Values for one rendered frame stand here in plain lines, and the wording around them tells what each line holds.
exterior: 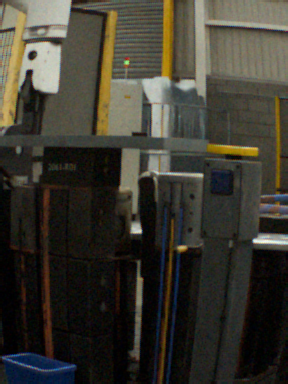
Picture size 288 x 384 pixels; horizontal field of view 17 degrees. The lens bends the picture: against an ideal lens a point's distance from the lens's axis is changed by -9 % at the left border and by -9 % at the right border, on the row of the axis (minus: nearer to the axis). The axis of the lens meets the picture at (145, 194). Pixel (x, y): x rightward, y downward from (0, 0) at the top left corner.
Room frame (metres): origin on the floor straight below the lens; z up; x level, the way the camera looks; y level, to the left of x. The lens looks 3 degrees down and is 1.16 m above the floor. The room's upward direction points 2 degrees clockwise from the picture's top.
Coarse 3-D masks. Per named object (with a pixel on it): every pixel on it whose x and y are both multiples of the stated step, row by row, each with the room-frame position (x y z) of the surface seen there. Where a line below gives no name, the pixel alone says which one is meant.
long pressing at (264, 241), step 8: (136, 224) 1.99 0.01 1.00; (136, 232) 1.81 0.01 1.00; (256, 240) 1.69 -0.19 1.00; (264, 240) 1.68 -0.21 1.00; (272, 240) 1.68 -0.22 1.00; (280, 240) 1.67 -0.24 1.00; (256, 248) 1.68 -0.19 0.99; (264, 248) 1.67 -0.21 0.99; (272, 248) 1.67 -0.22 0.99; (280, 248) 1.66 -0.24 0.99
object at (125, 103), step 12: (120, 84) 14.42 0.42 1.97; (132, 84) 14.70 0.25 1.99; (120, 96) 14.44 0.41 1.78; (132, 96) 14.70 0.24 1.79; (120, 108) 14.45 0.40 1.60; (132, 108) 14.71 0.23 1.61; (108, 120) 14.22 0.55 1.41; (120, 120) 14.47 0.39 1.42; (132, 120) 14.73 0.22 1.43; (108, 132) 14.24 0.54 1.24; (120, 132) 14.49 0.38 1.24; (132, 156) 14.77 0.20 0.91; (132, 168) 14.78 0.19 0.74; (132, 180) 14.79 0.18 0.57; (132, 216) 14.88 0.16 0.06
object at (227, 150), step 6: (210, 150) 1.43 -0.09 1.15; (216, 150) 1.43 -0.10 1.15; (222, 150) 1.42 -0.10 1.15; (228, 150) 1.41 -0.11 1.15; (234, 150) 1.41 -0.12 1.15; (240, 150) 1.40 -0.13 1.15; (246, 150) 1.42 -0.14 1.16; (252, 150) 1.43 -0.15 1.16; (228, 156) 1.43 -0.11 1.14; (234, 156) 1.43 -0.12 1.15; (240, 156) 1.44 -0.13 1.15
